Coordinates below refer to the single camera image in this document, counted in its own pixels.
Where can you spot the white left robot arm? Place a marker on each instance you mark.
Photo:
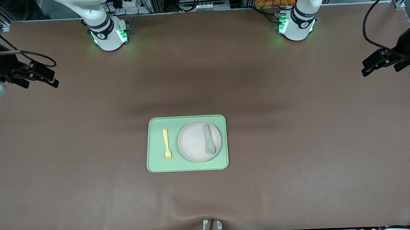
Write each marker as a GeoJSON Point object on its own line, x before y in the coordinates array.
{"type": "Point", "coordinates": [301, 17]}

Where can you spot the light green rectangular tray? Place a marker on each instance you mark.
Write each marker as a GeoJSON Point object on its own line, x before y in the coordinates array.
{"type": "Point", "coordinates": [158, 158]}

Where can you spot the brown table cover cloth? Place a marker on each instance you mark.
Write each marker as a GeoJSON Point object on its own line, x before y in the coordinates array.
{"type": "Point", "coordinates": [89, 168]}

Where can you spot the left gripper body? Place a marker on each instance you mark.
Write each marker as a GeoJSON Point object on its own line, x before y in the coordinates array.
{"type": "Point", "coordinates": [403, 46]}

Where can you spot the white power strip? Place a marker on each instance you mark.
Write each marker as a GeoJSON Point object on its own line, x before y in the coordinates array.
{"type": "Point", "coordinates": [129, 2]}

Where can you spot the yellow plastic fork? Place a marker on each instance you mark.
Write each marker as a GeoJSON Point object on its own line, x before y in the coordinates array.
{"type": "Point", "coordinates": [166, 141]}

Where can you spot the pale pink round plate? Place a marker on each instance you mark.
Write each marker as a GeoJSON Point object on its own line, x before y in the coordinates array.
{"type": "Point", "coordinates": [192, 143]}

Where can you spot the grey-green plastic spoon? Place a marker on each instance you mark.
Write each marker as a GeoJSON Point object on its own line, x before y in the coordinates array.
{"type": "Point", "coordinates": [209, 142]}

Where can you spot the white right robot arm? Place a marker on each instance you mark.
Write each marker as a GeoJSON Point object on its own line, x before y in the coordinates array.
{"type": "Point", "coordinates": [100, 22]}

